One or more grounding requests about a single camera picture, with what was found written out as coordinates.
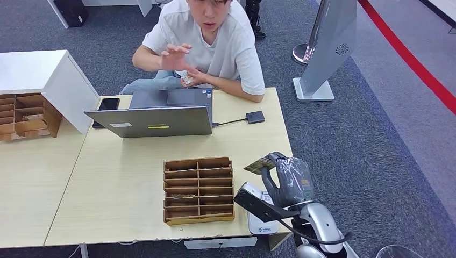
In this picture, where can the person's left hand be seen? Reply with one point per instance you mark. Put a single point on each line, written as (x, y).
(197, 77)

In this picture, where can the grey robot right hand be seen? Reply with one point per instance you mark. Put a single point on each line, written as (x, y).
(292, 181)

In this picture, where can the person's right hand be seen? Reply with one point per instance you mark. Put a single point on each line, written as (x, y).
(174, 58)

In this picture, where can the stack of cards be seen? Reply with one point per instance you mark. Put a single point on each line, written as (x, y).
(185, 75)

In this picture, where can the ID card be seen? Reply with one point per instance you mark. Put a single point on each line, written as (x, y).
(258, 166)

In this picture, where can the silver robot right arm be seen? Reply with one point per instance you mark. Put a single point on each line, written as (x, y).
(320, 220)

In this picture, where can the person's right forearm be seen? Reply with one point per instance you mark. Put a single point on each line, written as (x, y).
(148, 64)

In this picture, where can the person's left forearm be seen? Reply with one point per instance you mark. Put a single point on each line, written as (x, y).
(231, 89)

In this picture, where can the person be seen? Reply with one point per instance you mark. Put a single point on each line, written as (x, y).
(221, 46)

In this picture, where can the white card reader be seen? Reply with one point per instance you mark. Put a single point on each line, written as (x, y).
(262, 228)

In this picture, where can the wooden slotted card holder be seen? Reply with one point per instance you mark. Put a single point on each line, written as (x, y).
(198, 185)

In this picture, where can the wooden card holder in cabinet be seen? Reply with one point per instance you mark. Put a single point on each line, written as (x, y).
(32, 126)

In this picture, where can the grey laptop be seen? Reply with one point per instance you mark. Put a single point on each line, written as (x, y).
(160, 121)

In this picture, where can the white desk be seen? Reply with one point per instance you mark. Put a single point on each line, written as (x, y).
(144, 8)

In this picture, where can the small black square device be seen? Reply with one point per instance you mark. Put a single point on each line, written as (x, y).
(255, 117)

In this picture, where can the black smartphone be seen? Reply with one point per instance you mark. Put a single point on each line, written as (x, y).
(108, 104)

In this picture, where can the black robot legs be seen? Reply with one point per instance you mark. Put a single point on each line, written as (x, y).
(253, 18)

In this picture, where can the black box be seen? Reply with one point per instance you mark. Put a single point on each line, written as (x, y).
(71, 12)

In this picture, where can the clear dome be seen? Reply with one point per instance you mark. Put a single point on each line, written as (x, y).
(395, 252)

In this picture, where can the grey kiosk stand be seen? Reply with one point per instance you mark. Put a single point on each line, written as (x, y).
(327, 53)

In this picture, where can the white cabinet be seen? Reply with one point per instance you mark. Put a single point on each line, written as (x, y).
(35, 69)

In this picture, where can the red barrier belt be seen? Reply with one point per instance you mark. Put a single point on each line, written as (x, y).
(409, 60)

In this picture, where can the white table leg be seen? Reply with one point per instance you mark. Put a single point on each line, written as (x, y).
(84, 251)

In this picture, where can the white table with black edge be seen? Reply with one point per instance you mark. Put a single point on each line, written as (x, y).
(447, 9)

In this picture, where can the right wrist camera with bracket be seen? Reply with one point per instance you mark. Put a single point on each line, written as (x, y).
(256, 206)

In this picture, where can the white bracket under table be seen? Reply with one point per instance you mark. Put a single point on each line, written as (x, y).
(221, 243)

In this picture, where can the chrome stanchion post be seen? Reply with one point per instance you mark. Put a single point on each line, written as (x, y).
(299, 54)

